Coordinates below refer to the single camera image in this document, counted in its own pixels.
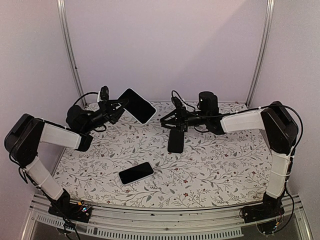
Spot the left aluminium frame post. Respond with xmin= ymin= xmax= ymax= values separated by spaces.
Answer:
xmin=56 ymin=0 xmax=85 ymax=97

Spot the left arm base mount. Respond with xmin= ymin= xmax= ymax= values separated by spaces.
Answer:
xmin=48 ymin=198 xmax=92 ymax=223

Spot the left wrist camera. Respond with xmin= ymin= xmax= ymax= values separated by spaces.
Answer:
xmin=97 ymin=85 xmax=110 ymax=103

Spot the black cased phone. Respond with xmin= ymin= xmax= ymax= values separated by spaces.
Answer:
xmin=167 ymin=129 xmax=184 ymax=154

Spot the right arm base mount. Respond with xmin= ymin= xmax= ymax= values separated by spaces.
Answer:
xmin=239 ymin=203 xmax=285 ymax=235

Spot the front aluminium rail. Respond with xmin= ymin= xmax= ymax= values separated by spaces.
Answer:
xmin=21 ymin=194 xmax=313 ymax=240

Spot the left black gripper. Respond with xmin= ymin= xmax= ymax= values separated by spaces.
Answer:
xmin=82 ymin=98 xmax=130 ymax=133

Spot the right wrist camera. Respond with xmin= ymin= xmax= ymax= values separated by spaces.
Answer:
xmin=171 ymin=90 xmax=187 ymax=113

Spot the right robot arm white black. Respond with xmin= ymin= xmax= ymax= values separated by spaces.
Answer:
xmin=156 ymin=111 xmax=284 ymax=208

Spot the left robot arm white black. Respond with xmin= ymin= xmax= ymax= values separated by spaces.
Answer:
xmin=4 ymin=99 xmax=129 ymax=217

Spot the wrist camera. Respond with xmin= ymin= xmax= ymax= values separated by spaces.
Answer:
xmin=171 ymin=90 xmax=187 ymax=113
xmin=97 ymin=85 xmax=110 ymax=103

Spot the white cased phone on table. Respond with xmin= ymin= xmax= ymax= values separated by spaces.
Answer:
xmin=118 ymin=162 xmax=154 ymax=185

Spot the floral patterned table mat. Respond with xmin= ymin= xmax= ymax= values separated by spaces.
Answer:
xmin=54 ymin=102 xmax=272 ymax=209

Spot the light blue cased phone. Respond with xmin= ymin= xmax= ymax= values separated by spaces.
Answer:
xmin=118 ymin=88 xmax=157 ymax=125

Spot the right aluminium frame post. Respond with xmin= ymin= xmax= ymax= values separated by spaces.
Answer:
xmin=245 ymin=0 xmax=275 ymax=107

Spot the aluminium frame post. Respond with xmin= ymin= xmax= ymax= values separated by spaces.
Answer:
xmin=56 ymin=0 xmax=85 ymax=97
xmin=245 ymin=0 xmax=275 ymax=107

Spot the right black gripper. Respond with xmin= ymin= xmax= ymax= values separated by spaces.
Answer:
xmin=160 ymin=106 xmax=209 ymax=133

